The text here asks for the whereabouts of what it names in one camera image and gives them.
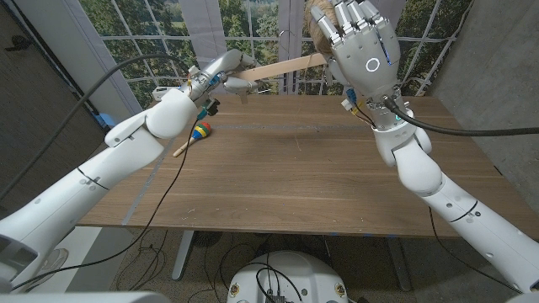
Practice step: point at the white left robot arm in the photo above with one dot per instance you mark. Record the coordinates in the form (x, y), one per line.
(84, 185)

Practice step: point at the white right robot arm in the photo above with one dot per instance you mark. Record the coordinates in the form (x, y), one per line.
(455, 206)

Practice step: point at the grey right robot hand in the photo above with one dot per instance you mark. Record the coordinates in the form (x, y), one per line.
(366, 54)

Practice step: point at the jute twine spool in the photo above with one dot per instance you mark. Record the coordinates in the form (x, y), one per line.
(319, 35)

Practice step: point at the white sneaker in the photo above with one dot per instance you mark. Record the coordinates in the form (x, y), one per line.
(54, 258)

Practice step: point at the white table leg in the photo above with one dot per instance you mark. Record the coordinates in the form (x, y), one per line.
(183, 256)

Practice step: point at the white power strip box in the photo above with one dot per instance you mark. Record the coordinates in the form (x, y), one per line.
(162, 93)

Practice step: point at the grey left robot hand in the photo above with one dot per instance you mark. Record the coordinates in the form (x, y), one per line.
(215, 69)

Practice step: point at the grey robot front bar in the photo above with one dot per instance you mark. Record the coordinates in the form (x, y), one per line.
(84, 298)

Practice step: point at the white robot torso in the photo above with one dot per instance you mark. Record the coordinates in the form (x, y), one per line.
(303, 278)

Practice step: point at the colourful toy maraca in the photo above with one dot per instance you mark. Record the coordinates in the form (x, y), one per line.
(202, 130)

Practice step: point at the wooden strip clip hanger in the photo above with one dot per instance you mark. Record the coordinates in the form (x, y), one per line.
(286, 67)

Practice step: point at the grey table leg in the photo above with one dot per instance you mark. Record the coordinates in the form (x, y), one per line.
(398, 265)

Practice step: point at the small blue object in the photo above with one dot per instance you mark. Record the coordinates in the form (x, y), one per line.
(106, 120)

